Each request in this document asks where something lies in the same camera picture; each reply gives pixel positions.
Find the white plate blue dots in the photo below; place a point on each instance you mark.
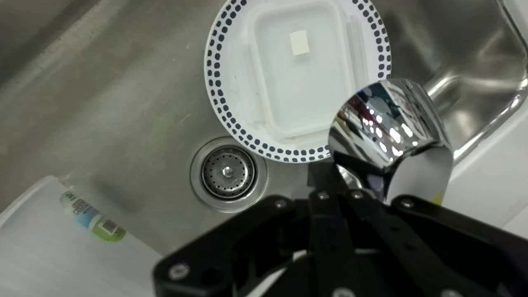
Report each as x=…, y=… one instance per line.
x=231, y=109

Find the sink drain strainer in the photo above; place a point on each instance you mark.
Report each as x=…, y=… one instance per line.
x=228, y=173

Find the stainless steel sink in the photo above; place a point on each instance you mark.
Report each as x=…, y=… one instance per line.
x=109, y=83

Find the white square container lid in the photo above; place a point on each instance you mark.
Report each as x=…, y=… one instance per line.
x=297, y=66

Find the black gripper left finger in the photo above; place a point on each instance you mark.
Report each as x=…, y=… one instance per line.
x=241, y=248

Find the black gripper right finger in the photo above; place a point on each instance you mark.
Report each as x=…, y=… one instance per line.
x=439, y=248

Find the translucent plastic container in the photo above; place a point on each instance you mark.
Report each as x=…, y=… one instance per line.
x=59, y=248

